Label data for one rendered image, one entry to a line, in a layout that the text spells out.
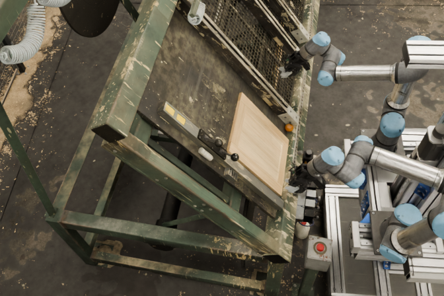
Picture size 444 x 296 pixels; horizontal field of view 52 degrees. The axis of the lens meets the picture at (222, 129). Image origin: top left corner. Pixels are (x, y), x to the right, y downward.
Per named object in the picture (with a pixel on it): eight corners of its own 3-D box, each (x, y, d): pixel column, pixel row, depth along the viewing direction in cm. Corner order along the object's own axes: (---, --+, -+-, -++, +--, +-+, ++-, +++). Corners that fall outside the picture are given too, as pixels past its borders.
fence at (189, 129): (276, 210, 245) (283, 209, 243) (156, 112, 189) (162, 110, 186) (277, 201, 248) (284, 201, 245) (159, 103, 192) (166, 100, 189)
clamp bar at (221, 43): (287, 129, 274) (323, 120, 259) (152, -12, 204) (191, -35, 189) (289, 116, 279) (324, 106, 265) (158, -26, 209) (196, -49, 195)
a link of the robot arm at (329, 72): (428, 91, 196) (318, 90, 220) (431, 73, 202) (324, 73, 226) (427, 73, 188) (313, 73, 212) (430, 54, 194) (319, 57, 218)
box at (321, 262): (326, 272, 238) (331, 261, 223) (303, 268, 239) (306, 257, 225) (328, 250, 244) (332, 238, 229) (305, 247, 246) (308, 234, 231)
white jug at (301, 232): (307, 240, 325) (310, 230, 308) (293, 238, 326) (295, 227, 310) (308, 227, 330) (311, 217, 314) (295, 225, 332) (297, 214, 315)
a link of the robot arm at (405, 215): (417, 219, 211) (427, 207, 200) (409, 244, 205) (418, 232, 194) (392, 208, 215) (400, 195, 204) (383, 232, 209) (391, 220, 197)
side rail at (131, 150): (261, 255, 235) (279, 254, 228) (100, 147, 170) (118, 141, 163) (262, 244, 238) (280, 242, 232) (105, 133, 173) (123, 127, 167)
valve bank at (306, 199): (314, 238, 267) (320, 222, 247) (291, 234, 269) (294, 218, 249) (321, 165, 294) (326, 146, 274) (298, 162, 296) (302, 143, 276)
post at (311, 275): (306, 300, 302) (320, 265, 240) (296, 299, 302) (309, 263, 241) (306, 292, 305) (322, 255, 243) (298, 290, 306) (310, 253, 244)
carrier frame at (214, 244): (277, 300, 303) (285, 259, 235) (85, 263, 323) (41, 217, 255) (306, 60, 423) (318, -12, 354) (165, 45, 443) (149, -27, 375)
